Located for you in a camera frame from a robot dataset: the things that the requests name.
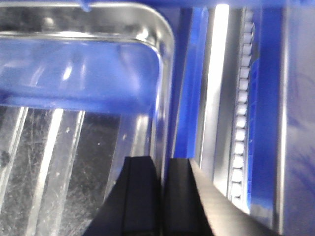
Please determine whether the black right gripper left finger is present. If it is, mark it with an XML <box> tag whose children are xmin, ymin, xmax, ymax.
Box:
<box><xmin>83</xmin><ymin>156</ymin><xmax>160</xmax><ymax>236</ymax></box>

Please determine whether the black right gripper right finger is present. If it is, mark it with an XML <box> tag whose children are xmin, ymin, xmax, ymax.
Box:
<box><xmin>163</xmin><ymin>158</ymin><xmax>277</xmax><ymax>236</ymax></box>

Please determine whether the white roller track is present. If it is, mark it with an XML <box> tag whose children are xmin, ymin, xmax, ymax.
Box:
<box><xmin>228</xmin><ymin>8</ymin><xmax>254</xmax><ymax>205</ymax></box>

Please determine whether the blue plastic bin right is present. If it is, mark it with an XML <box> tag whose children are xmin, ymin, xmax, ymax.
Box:
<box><xmin>0</xmin><ymin>0</ymin><xmax>315</xmax><ymax>236</ymax></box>

